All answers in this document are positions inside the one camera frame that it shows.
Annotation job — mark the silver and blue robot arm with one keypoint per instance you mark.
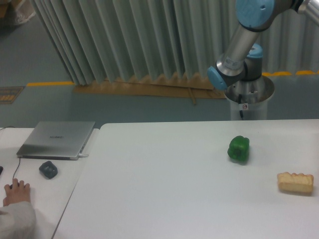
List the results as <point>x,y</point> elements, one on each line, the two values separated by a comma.
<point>242,60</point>

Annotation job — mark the green bell pepper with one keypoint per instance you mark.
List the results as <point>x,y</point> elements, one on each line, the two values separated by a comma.
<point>239,149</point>

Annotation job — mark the white laptop plug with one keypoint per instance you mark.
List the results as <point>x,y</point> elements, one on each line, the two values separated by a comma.
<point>83,155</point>

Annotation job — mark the pale green folding curtain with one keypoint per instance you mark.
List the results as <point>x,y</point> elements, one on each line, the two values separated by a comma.
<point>99,39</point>

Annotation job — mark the silver closed laptop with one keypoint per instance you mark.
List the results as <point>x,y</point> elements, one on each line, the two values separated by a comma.
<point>58,140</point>

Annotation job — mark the slice of bread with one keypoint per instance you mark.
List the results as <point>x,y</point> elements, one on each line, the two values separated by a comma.
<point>295,183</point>

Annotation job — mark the person's hand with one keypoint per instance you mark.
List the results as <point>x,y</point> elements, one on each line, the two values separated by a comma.
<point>19,192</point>

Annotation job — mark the cardboard box with plastic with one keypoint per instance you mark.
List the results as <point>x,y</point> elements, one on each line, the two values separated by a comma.
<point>15,12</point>

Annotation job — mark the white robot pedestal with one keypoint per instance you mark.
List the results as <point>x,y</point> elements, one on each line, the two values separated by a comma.
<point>249,99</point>

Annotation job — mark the brown cardboard sheet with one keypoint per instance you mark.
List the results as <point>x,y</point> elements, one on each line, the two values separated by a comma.
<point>193,88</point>

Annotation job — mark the white sleeved forearm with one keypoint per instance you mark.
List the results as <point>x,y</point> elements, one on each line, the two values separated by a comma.
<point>17,221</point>

